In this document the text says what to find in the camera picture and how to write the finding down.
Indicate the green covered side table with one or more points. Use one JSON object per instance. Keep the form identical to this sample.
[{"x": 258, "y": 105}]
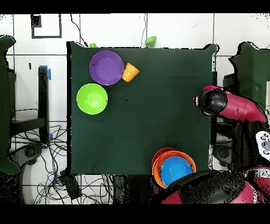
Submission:
[
  {"x": 5, "y": 105},
  {"x": 251, "y": 67}
]

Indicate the small green plastic bowl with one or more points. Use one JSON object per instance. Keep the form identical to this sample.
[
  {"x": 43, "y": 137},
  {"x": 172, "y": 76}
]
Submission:
[{"x": 151, "y": 40}]

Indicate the red-orange plastic bowl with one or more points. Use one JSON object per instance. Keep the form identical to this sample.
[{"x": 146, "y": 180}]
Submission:
[{"x": 159, "y": 153}]

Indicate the black power brick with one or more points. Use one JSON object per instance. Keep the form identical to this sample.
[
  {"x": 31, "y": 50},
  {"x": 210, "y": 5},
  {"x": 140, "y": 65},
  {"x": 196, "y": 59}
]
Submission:
[{"x": 70, "y": 186}]

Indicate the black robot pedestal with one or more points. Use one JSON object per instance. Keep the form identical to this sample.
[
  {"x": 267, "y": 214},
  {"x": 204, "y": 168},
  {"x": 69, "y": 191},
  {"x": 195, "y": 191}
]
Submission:
[{"x": 135, "y": 190}]

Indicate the blue plastic bowl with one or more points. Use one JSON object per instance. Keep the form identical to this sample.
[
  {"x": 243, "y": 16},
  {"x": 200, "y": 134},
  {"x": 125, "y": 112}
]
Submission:
[{"x": 175, "y": 169}]

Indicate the pink plastic bowl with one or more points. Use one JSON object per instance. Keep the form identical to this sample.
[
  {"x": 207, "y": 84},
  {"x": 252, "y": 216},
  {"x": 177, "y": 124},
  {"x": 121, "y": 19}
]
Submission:
[{"x": 211, "y": 87}]

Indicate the dark green tablecloth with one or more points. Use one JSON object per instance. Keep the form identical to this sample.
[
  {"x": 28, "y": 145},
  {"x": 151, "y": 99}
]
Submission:
[{"x": 137, "y": 126}]

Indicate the black wheeled base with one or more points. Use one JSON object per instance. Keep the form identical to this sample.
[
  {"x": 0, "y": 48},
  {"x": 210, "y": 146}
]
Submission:
[
  {"x": 29, "y": 152},
  {"x": 223, "y": 153}
]

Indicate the large orange plastic bowl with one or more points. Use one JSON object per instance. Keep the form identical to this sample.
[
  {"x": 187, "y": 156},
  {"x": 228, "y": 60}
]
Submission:
[{"x": 156, "y": 171}]

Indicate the large green plastic bowl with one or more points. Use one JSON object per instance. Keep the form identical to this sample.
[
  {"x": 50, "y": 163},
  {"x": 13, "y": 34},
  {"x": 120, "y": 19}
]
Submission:
[{"x": 92, "y": 99}]

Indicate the purple plastic bowl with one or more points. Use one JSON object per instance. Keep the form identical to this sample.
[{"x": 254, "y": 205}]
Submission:
[{"x": 106, "y": 68}]

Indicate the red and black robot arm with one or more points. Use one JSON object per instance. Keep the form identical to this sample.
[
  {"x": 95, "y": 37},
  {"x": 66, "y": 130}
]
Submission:
[{"x": 238, "y": 105}]

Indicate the orange plastic cup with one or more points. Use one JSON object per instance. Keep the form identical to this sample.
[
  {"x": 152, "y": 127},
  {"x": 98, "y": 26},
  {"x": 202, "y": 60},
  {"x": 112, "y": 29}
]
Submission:
[{"x": 129, "y": 73}]

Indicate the black frame stand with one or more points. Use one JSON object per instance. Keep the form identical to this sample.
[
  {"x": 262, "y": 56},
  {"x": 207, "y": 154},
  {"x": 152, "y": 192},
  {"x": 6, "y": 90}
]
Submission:
[{"x": 43, "y": 95}]

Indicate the green round object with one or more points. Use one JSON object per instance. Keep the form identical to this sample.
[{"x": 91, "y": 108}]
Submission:
[{"x": 92, "y": 45}]

